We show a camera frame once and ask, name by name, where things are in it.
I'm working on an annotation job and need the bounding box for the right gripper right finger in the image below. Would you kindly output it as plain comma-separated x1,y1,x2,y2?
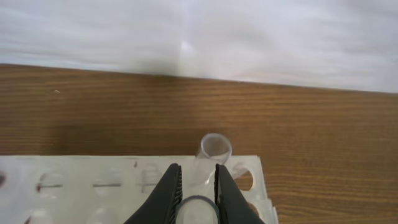
213,163,266,224

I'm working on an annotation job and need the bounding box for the clear test tube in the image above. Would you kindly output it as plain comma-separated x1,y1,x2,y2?
183,133,233,200
175,195,220,224

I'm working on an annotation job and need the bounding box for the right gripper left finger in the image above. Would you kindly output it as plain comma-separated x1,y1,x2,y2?
123,162,183,224

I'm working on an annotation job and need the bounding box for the white test tube rack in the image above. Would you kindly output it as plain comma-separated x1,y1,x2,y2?
0,154,279,224

